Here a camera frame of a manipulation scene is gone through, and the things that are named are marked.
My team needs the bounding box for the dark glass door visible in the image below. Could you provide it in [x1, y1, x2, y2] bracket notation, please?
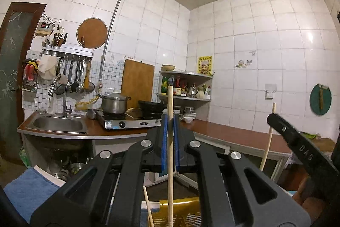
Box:
[0, 2, 45, 164]

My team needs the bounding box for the steel sink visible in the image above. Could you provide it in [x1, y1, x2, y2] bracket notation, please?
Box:
[27, 115, 87, 133]

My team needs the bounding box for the corner shelf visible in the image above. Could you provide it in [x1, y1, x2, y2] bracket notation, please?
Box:
[155, 71, 213, 121]

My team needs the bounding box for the beige bowl on shelf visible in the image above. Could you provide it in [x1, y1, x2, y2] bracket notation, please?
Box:
[161, 64, 176, 71]

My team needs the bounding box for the wooden crate with greens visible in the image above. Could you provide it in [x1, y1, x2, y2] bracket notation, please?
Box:
[300, 131, 335, 152]

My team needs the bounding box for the black wok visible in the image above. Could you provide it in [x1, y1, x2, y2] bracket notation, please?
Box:
[138, 100, 165, 119]

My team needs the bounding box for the green round wall board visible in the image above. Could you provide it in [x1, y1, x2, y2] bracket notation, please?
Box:
[309, 84, 332, 116]

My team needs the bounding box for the white wall socket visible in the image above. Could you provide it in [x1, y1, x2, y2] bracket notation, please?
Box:
[265, 84, 277, 100]

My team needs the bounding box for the kitchen counter cabinet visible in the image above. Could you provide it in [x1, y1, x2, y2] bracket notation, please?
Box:
[17, 111, 290, 181]

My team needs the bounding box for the steel cooking pot with lid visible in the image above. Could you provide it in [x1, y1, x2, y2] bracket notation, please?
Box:
[99, 93, 131, 114]

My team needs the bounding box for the right hand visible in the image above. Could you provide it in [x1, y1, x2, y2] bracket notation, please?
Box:
[292, 176, 326, 223]

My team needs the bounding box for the wooden chopstick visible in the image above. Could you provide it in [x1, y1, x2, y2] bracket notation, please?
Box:
[143, 186, 154, 227]
[167, 86, 174, 227]
[259, 101, 277, 172]

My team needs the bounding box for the yellow perforated utensil holder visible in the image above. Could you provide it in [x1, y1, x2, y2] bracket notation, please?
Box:
[147, 197, 202, 226]

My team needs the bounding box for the gas stove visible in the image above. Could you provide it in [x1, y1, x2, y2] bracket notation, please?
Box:
[95, 111, 161, 131]

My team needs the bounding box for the wooden cutting board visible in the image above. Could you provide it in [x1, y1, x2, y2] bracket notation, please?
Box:
[121, 59, 154, 109]

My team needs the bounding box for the steel utensil rack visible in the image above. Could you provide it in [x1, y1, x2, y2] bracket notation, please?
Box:
[42, 44, 93, 59]

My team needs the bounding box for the blue fluffy towel mat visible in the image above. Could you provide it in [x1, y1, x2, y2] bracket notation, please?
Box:
[3, 165, 66, 223]

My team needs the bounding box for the yellow wall poster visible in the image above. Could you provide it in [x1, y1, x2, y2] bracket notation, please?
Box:
[198, 56, 212, 76]

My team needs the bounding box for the steel faucet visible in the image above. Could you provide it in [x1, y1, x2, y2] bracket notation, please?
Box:
[48, 73, 72, 118]

